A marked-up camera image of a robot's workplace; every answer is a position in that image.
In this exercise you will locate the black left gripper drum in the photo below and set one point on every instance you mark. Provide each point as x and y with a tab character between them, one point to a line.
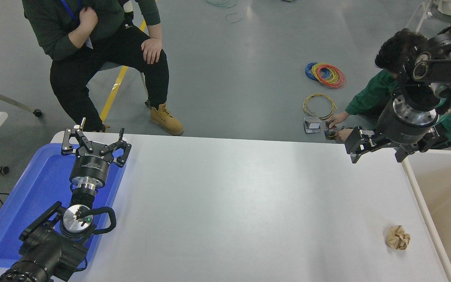
90	168

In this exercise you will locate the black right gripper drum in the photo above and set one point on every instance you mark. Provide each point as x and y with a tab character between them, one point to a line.
401	133

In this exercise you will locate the small silver metal box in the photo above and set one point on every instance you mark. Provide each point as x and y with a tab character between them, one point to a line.
312	125

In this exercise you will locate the tan paper ball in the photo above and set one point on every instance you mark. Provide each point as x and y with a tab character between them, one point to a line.
397	237

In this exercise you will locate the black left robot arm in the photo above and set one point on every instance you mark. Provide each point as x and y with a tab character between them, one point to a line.
45	250

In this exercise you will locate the crouching person's left hand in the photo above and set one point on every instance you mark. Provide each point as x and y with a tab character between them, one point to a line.
343	134

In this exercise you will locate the crouching person's right hand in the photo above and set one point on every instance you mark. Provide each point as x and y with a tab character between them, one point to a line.
338	118

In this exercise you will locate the seated person's left hand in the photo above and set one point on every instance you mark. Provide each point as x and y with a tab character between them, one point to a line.
152	50

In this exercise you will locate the seated person's right hand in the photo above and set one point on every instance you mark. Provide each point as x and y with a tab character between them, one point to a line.
87	18

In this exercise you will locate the crouching person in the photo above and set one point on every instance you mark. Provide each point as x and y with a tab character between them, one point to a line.
370	94

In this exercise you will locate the grey stool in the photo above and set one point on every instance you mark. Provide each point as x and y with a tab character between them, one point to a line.
147	103

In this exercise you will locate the tan boot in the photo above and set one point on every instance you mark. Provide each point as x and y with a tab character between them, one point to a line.
166	119

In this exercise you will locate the grey wheeled chair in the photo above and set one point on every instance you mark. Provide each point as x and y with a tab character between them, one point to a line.
36	113

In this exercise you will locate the blue plastic tray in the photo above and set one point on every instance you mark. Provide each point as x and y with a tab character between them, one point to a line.
33	188

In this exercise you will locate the seated person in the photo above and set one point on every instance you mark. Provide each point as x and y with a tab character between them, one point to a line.
73	78

